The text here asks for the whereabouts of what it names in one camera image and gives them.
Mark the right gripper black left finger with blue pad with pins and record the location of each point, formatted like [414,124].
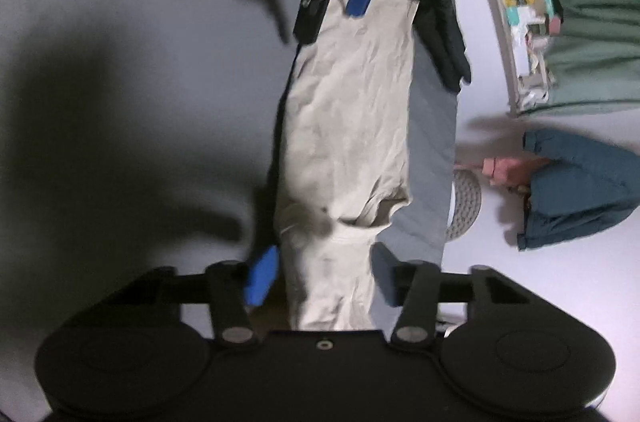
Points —
[231,287]

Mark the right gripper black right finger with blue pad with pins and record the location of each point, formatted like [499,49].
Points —
[413,288]

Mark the beige khaki trousers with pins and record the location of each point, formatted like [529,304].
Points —
[343,161]

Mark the folded black garment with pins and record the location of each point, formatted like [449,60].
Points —
[437,27]

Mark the pink garment on hook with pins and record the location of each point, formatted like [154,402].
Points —
[506,171]

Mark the teal white boxes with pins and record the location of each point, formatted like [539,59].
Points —
[534,16]

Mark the teal hooded jacket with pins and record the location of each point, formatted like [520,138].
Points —
[587,186]

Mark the grey bed sheet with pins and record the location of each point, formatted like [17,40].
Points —
[144,133]

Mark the green curtain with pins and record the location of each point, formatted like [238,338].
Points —
[595,59]

